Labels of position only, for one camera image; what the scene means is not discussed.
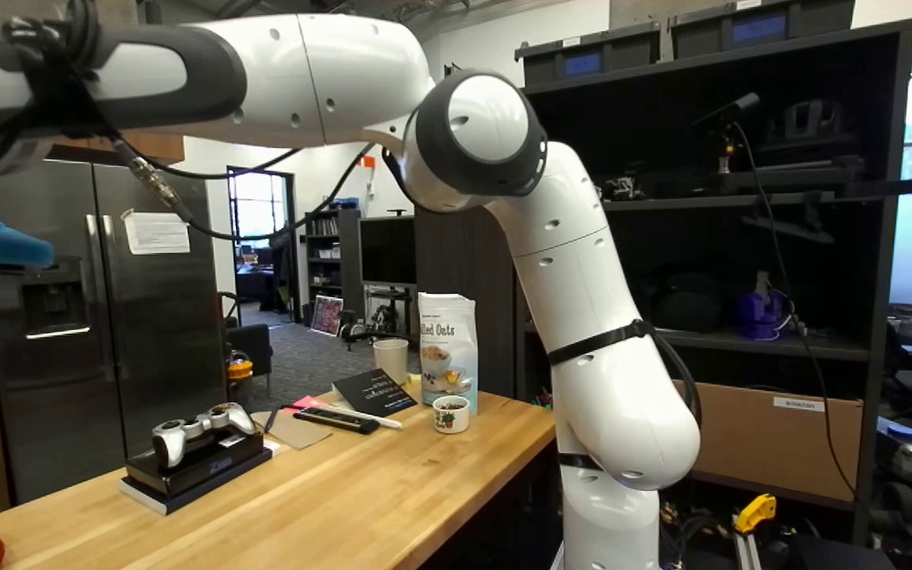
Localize dark partition panel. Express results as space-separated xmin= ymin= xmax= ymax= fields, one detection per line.
xmin=358 ymin=203 xmax=529 ymax=401

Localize white coffee bag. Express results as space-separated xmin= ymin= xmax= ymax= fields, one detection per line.
xmin=416 ymin=291 xmax=483 ymax=416

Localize single white paper cup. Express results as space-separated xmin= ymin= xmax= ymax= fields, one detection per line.
xmin=371 ymin=335 xmax=413 ymax=386

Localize black bookcase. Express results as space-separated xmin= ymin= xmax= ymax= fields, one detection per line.
xmin=300 ymin=207 xmax=369 ymax=319

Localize white marker pen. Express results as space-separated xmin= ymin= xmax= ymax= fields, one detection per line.
xmin=327 ymin=405 xmax=406 ymax=431

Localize brown paper notebook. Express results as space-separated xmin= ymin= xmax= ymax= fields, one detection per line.
xmin=264 ymin=410 xmax=336 ymax=453

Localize yellow canister vacuum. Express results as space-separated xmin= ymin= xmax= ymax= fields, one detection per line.
xmin=224 ymin=351 xmax=260 ymax=391

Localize grey bin with blue label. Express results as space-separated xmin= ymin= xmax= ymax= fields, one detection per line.
xmin=672 ymin=0 xmax=860 ymax=57
xmin=522 ymin=30 xmax=662 ymax=89

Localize white game controller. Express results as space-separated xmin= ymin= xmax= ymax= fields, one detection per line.
xmin=149 ymin=399 xmax=260 ymax=473

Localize purple bottle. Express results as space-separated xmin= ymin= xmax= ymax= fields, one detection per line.
xmin=732 ymin=265 xmax=800 ymax=342

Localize white printed paper sheet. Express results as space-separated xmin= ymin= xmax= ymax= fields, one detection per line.
xmin=122 ymin=210 xmax=193 ymax=260

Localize black controller stand box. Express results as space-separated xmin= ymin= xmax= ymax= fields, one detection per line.
xmin=117 ymin=427 xmax=276 ymax=521

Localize stainless steel refrigerator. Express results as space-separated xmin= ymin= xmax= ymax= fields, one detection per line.
xmin=0 ymin=154 xmax=228 ymax=504

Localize brown cardboard box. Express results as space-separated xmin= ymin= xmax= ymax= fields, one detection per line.
xmin=687 ymin=377 xmax=866 ymax=504

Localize black shelving unit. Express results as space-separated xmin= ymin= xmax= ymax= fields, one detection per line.
xmin=518 ymin=20 xmax=912 ymax=549

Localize black arm cable with straps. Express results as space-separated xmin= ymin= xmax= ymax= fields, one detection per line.
xmin=0 ymin=0 xmax=706 ymax=501

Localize yellow handled tool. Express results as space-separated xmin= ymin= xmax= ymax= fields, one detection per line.
xmin=732 ymin=491 xmax=782 ymax=570

